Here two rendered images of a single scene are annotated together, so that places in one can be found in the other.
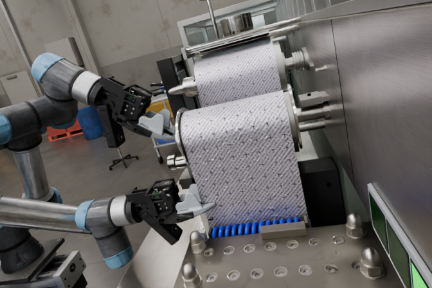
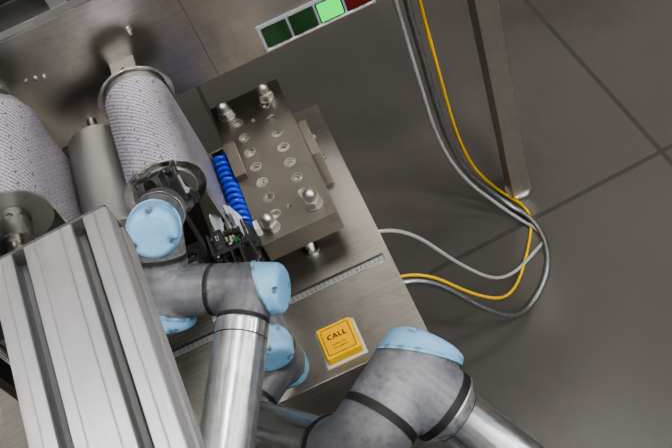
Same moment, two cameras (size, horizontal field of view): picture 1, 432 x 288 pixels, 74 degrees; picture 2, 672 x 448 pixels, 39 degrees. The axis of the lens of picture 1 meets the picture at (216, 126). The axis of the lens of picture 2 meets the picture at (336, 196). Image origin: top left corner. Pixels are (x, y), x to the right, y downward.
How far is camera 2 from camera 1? 1.79 m
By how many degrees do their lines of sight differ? 86
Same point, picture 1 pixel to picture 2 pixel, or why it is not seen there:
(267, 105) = (150, 88)
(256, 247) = (260, 177)
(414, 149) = not seen: outside the picture
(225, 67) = (28, 153)
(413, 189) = not seen: outside the picture
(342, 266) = (267, 113)
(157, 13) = not seen: outside the picture
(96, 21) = not seen: outside the picture
